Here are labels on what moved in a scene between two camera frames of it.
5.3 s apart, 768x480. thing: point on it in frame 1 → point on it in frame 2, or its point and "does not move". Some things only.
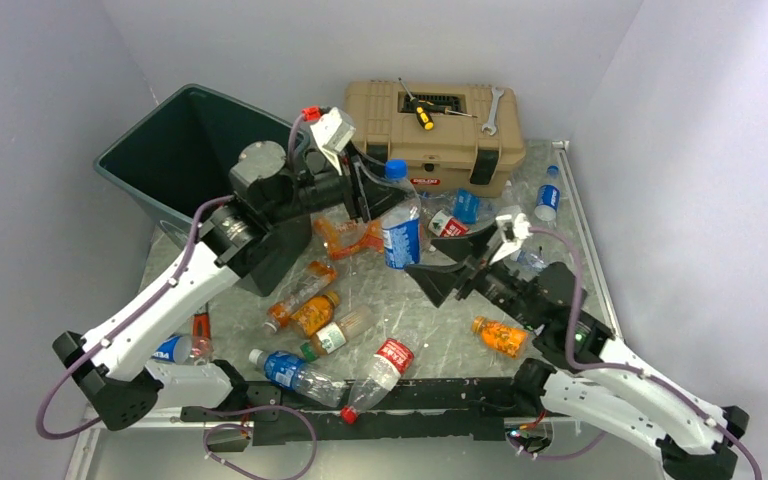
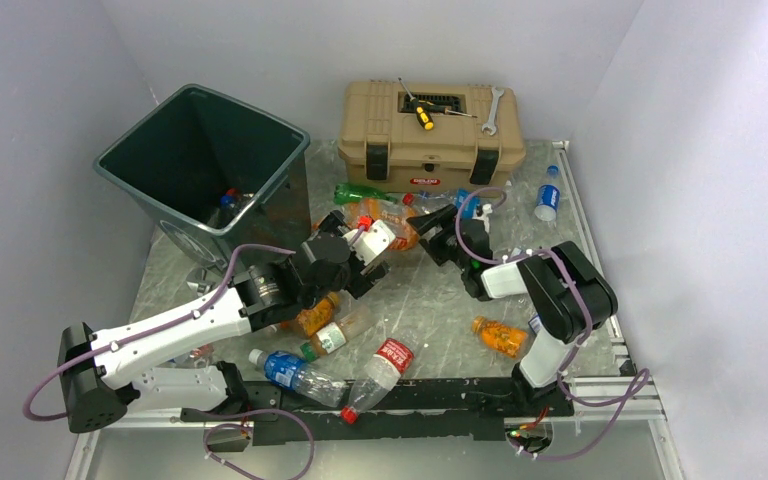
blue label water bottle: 312,382 does not move
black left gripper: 362,184 → 359,282
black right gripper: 438,280 → 446,218
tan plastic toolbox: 453,158 does not move
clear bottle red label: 394,359 does not move
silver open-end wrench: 496,94 does not move
